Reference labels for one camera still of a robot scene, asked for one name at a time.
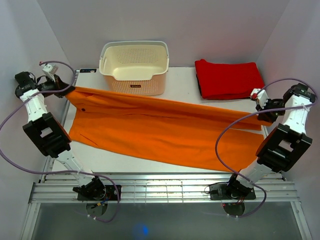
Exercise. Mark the aluminium rail frame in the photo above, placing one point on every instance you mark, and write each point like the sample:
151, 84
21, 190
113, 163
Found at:
54, 212

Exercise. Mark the orange trousers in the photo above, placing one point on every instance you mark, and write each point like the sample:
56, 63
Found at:
166, 131

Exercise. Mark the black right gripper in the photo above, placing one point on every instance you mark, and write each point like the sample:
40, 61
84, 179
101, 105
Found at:
266, 117

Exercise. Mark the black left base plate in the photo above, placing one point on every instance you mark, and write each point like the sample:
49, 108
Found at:
111, 194

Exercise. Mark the cream perforated plastic basket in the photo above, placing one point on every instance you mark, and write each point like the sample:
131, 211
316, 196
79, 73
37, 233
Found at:
137, 67

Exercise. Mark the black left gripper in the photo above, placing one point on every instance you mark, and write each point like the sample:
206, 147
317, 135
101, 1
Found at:
58, 85

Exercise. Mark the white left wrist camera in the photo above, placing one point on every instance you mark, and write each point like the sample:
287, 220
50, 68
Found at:
49, 70

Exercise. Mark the folded red trousers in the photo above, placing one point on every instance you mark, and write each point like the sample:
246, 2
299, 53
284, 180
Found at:
222, 81

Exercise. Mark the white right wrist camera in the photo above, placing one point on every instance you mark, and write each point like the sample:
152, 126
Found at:
260, 97

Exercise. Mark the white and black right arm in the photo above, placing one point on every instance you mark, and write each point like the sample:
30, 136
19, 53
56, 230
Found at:
284, 146

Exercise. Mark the small black label device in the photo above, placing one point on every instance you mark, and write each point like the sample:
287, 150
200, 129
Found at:
88, 70

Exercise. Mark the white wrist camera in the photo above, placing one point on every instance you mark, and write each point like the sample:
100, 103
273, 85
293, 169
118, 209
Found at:
49, 70
260, 97

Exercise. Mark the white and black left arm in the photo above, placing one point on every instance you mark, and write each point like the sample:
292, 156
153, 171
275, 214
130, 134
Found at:
48, 135

